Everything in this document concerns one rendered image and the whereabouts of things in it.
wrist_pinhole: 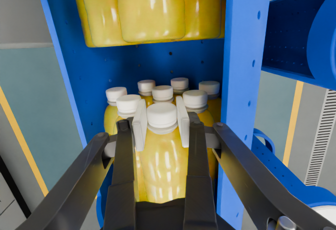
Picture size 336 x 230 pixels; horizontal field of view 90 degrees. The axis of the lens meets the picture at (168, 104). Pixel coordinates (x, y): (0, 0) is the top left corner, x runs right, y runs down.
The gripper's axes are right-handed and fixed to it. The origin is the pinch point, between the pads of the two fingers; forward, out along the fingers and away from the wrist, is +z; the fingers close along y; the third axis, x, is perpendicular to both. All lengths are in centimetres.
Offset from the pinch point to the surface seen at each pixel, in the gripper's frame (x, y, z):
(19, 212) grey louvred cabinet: -138, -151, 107
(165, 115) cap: 0.0, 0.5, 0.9
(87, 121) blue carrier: -4.1, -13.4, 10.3
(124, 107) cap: -0.7, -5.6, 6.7
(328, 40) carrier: 6.0, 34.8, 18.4
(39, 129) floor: -56, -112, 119
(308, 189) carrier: -40, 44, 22
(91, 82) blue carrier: 2.0, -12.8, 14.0
